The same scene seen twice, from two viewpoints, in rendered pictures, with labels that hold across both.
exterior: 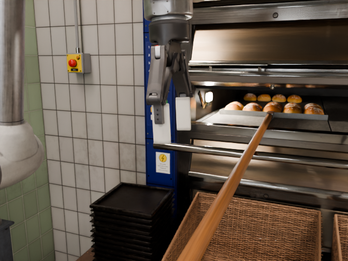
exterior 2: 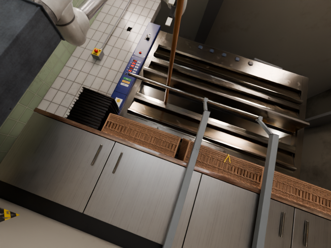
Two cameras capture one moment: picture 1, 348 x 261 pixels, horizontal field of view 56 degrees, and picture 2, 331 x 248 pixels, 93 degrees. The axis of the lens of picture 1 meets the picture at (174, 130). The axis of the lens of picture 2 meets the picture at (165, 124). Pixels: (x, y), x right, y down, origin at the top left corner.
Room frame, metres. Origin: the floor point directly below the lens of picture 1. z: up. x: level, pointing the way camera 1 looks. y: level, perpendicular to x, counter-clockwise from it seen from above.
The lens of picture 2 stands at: (-0.14, 0.03, 0.47)
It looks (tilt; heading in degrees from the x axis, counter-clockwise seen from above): 17 degrees up; 341
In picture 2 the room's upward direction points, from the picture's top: 20 degrees clockwise
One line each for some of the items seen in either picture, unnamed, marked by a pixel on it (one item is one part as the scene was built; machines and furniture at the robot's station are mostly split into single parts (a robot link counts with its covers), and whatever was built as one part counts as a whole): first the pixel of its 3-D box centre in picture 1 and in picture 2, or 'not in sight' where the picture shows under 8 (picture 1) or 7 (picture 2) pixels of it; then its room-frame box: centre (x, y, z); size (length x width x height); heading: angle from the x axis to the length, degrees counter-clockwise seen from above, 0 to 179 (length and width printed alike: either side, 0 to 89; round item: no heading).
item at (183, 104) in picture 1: (183, 113); (168, 21); (0.68, -0.02, 1.36); 0.03 x 0.01 x 0.07; 72
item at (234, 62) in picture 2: not in sight; (229, 61); (1.22, -0.93, 1.99); 1.80 x 0.08 x 0.21; 68
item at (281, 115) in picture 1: (273, 109); not in sight; (1.87, -0.57, 1.20); 0.55 x 0.36 x 0.03; 69
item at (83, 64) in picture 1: (78, 62); (97, 53); (1.72, 0.49, 1.46); 0.10 x 0.07 x 0.10; 68
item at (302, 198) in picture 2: not in sight; (282, 183); (0.72, -1.38, 0.72); 0.56 x 0.49 x 0.28; 68
